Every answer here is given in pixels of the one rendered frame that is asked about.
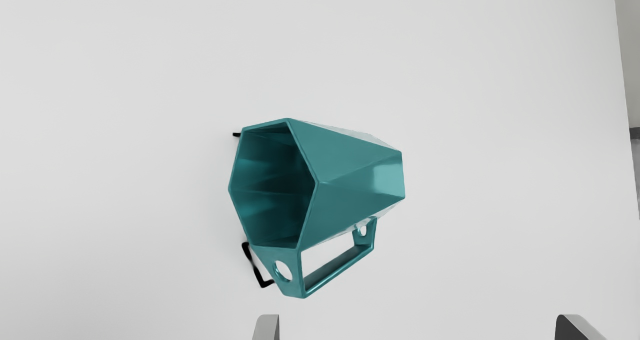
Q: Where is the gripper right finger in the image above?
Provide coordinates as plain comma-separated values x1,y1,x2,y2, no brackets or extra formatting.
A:
555,314,608,340

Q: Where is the teal faceted mug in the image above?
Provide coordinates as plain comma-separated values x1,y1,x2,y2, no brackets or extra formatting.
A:
227,118,406,299

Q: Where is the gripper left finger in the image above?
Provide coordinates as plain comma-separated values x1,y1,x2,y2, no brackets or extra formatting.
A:
252,314,281,340

